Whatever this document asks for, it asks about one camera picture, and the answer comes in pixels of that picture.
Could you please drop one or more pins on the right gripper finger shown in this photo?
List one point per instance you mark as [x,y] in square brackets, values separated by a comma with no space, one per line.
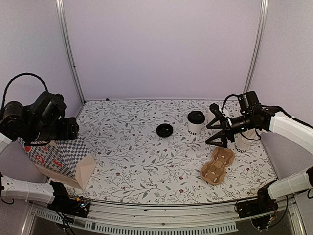
[215,123]
[218,139]

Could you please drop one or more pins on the right aluminium frame post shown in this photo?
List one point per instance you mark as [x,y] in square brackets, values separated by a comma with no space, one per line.
[257,44]

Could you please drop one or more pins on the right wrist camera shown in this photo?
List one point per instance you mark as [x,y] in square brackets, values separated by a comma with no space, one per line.
[217,112]

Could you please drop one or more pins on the black plastic cup lid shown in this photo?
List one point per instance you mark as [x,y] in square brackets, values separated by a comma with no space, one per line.
[196,117]

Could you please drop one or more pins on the floral patterned table mat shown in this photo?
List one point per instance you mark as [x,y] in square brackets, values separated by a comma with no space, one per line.
[135,165]

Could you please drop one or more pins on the brown cardboard cup carrier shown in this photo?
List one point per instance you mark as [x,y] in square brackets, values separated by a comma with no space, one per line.
[214,171]

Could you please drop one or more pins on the blue checkered paper bag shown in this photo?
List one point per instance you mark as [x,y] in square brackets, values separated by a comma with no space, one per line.
[69,162]

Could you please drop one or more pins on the white cup holding straws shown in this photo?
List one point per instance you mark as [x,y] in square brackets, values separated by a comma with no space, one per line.
[242,144]

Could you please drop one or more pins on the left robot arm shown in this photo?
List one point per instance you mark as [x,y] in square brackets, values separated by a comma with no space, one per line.
[37,125]

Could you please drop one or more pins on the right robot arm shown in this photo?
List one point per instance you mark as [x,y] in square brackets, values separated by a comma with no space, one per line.
[272,119]

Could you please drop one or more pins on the white paper cup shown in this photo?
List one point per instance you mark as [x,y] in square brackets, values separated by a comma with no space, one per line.
[211,118]
[194,129]

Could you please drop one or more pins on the left aluminium frame post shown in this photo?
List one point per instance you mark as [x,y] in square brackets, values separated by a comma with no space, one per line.
[66,39]

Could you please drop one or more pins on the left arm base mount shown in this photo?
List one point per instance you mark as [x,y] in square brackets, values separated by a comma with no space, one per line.
[63,203]

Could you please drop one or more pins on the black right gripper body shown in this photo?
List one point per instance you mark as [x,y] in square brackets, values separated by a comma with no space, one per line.
[227,129]

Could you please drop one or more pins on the aluminium front rail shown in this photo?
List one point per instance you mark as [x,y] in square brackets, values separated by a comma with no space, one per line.
[110,218]

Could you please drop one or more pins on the aluminium frame post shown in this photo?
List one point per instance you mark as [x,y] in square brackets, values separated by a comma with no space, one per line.
[257,44]
[66,39]

